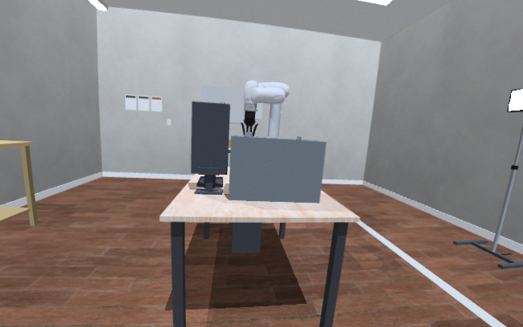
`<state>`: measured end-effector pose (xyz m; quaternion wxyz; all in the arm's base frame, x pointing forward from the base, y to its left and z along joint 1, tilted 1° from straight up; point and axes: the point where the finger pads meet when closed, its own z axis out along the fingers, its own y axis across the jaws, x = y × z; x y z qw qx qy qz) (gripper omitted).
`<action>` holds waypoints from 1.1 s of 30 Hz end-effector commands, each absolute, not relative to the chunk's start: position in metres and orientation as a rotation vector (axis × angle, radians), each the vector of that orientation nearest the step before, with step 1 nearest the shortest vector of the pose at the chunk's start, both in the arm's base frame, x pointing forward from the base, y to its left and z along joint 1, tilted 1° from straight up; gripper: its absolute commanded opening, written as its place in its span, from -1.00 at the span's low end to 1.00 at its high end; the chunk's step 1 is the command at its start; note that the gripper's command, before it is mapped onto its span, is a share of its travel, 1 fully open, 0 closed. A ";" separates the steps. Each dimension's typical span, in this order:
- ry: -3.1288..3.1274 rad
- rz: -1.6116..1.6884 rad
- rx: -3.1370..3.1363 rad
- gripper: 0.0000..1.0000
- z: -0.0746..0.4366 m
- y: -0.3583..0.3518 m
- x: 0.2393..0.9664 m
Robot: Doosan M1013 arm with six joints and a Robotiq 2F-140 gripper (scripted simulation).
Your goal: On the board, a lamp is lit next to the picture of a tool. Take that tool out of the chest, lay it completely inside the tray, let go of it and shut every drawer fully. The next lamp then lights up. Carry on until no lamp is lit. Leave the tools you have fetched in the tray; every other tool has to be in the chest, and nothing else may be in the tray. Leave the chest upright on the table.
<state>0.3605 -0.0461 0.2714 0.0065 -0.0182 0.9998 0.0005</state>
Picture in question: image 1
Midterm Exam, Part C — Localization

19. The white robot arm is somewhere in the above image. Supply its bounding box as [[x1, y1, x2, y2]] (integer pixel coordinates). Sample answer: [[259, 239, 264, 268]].
[[244, 81, 289, 137]]

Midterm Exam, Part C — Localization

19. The grey tool chest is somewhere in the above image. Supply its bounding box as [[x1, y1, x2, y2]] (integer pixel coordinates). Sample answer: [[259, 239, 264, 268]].
[[229, 135, 326, 203]]

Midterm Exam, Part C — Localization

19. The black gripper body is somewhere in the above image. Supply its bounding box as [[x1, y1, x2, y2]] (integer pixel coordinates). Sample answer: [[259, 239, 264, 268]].
[[244, 111, 255, 126]]

